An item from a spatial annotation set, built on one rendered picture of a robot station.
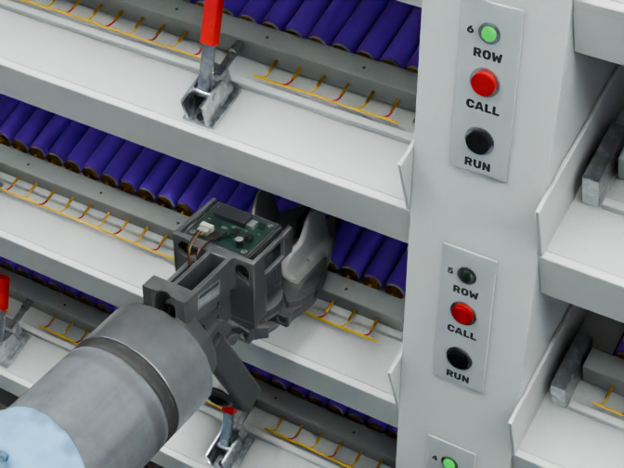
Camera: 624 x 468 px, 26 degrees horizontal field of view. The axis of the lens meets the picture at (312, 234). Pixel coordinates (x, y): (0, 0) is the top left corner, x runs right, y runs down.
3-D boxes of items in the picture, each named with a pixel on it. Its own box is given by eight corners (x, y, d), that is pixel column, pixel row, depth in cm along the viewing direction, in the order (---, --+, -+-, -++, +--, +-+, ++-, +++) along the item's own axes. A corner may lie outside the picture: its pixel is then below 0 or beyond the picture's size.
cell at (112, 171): (159, 136, 123) (120, 190, 120) (143, 131, 123) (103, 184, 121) (153, 124, 121) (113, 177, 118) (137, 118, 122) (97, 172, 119)
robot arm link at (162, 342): (182, 461, 93) (72, 409, 97) (222, 418, 96) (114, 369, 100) (175, 366, 88) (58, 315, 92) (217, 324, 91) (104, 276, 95)
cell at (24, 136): (71, 105, 127) (31, 155, 124) (56, 99, 128) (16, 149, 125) (64, 92, 125) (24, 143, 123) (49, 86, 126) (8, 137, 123)
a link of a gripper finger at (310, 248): (363, 182, 106) (293, 240, 100) (361, 241, 110) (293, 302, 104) (331, 168, 107) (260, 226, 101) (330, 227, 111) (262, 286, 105)
